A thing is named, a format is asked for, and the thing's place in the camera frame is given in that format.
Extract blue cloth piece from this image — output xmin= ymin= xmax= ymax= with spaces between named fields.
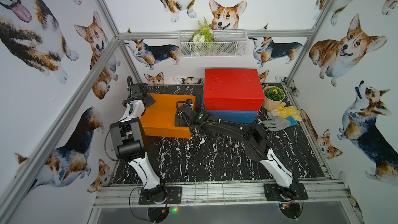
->
xmin=286 ymin=116 xmax=297 ymax=127

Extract red shoebox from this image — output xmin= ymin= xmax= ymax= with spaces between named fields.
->
xmin=204 ymin=68 xmax=265 ymax=112

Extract blue shoebox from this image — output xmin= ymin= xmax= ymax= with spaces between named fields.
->
xmin=206 ymin=110 xmax=258 ymax=123

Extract yellow work glove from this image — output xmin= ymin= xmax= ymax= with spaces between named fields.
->
xmin=268 ymin=102 xmax=303 ymax=121

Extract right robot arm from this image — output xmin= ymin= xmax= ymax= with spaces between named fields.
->
xmin=176 ymin=100 xmax=294 ymax=189

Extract white wire mesh basket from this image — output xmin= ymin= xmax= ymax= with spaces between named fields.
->
xmin=178 ymin=30 xmax=248 ymax=58

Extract potted green plant with flower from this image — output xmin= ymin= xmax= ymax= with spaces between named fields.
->
xmin=263 ymin=86 xmax=285 ymax=110

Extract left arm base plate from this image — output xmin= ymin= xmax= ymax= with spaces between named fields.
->
xmin=138 ymin=185 xmax=182 ymax=205

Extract artificial fern with white flower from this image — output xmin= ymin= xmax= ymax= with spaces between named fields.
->
xmin=190 ymin=17 xmax=214 ymax=56

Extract orange shoebox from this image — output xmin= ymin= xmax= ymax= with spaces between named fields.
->
xmin=141 ymin=93 xmax=196 ymax=139

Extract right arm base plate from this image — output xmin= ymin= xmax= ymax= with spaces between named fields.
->
xmin=263 ymin=183 xmax=309 ymax=202

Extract aluminium front rail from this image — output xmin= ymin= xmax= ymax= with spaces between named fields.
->
xmin=93 ymin=180 xmax=349 ymax=208

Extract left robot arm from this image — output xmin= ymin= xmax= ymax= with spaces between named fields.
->
xmin=110 ymin=76 xmax=167 ymax=204

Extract grey work glove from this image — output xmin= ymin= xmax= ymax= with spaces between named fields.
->
xmin=262 ymin=112 xmax=291 ymax=132

